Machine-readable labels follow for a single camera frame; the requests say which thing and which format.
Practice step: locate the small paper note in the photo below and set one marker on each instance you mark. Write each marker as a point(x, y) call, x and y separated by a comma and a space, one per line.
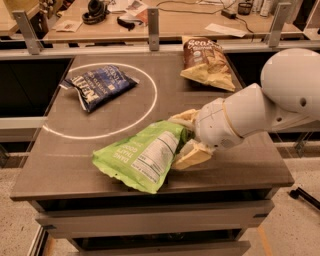
point(68, 26)

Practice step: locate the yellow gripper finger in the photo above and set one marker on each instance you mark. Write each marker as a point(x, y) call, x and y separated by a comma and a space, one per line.
point(192, 153)
point(186, 118)

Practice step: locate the black headphones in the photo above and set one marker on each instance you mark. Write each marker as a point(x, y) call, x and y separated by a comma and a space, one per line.
point(97, 12)

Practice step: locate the middle metal bracket post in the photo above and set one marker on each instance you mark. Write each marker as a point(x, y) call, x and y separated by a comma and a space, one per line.
point(153, 29)

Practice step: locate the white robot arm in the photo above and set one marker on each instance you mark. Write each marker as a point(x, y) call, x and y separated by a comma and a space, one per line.
point(288, 96)

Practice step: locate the brown chip bag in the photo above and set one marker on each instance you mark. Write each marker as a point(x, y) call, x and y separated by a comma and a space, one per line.
point(205, 63)

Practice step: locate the blue chip bag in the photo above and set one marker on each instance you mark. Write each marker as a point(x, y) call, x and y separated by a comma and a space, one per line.
point(98, 86)

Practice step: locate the green rice chip bag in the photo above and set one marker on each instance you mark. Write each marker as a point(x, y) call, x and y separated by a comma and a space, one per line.
point(143, 161)

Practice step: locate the magazine papers stack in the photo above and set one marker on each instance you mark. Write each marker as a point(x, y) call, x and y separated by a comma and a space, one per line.
point(131, 10)

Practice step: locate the metal bracket post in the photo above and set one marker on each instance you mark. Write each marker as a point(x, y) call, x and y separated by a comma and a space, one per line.
point(32, 42)
point(153, 29)
point(272, 39)

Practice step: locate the grey drawer cabinet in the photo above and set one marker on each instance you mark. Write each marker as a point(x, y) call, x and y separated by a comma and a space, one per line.
point(207, 223)

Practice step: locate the right metal bracket post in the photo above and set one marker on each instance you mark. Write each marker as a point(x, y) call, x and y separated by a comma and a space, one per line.
point(272, 39)

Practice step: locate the black sunglasses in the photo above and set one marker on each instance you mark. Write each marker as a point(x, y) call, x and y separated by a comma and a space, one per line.
point(128, 25)

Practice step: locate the left metal bracket post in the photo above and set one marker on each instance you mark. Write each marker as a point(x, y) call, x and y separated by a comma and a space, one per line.
point(32, 42)

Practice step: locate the black power adapter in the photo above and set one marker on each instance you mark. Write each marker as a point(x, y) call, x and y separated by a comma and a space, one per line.
point(228, 14)

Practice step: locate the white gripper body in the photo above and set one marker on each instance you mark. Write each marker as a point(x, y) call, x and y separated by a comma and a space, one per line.
point(214, 124)

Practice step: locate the white paper sheet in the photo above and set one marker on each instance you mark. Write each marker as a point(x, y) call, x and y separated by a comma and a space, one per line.
point(225, 30)

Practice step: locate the black mesh cup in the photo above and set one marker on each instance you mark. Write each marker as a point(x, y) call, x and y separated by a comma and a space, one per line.
point(244, 8)

